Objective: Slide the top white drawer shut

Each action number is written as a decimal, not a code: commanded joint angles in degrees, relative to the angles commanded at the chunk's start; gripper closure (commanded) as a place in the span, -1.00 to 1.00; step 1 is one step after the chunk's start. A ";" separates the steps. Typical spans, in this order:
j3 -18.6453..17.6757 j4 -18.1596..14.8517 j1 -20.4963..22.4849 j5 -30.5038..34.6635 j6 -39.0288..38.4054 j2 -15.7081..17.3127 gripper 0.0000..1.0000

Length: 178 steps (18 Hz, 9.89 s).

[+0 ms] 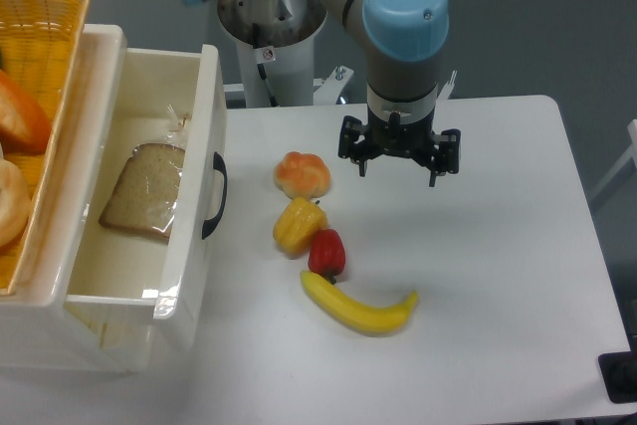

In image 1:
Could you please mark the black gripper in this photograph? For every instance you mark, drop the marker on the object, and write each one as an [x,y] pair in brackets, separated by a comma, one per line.
[400,129]

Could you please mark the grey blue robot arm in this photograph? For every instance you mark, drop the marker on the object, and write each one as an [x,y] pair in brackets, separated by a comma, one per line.
[401,40]

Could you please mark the white drawer cabinet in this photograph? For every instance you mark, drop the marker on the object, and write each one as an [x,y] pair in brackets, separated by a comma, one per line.
[39,328]

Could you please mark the orange glazed bun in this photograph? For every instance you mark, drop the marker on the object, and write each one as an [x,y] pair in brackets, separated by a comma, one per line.
[302,175]

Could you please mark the yellow bell pepper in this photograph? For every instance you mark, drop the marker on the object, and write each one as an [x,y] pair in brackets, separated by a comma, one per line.
[293,232]

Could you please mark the red bell pepper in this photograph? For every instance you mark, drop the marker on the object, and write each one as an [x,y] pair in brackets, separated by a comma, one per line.
[327,256]

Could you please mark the yellow banana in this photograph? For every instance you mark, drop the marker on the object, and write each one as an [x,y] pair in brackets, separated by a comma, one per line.
[360,317]

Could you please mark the bagged brown bread slice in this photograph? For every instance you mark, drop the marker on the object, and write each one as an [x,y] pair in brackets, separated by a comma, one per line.
[144,198]

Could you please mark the black device at edge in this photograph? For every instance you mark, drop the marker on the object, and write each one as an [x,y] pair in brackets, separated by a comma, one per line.
[618,371]

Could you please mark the orange croissant bread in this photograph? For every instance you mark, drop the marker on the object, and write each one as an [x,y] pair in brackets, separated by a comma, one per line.
[25,127]

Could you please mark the yellow wicker basket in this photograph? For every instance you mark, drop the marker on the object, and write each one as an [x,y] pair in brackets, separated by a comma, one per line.
[39,45]

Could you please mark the pale round bun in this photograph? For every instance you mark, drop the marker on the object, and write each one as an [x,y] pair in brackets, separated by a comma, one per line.
[15,202]

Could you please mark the white table clamp bracket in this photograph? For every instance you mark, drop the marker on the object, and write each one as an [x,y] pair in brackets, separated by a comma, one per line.
[334,89]

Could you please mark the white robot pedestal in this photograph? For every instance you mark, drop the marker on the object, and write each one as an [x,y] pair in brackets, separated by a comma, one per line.
[275,45]

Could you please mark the white frame at right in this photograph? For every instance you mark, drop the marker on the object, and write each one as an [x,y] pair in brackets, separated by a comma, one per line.
[623,168]

